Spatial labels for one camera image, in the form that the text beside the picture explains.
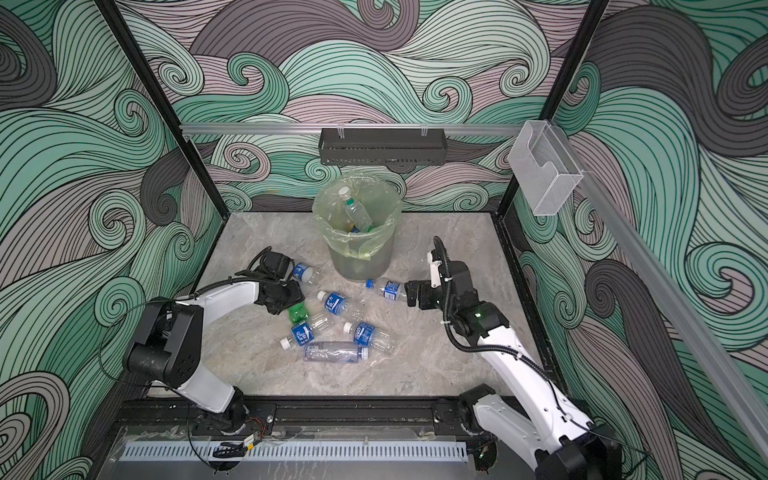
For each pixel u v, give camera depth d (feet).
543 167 2.57
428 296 2.25
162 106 2.88
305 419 2.44
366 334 2.68
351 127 3.12
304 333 2.71
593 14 2.34
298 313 2.86
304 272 3.21
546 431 1.30
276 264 2.48
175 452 2.29
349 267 3.17
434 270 2.24
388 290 3.03
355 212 3.13
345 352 2.74
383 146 2.98
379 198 3.14
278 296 2.61
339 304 2.88
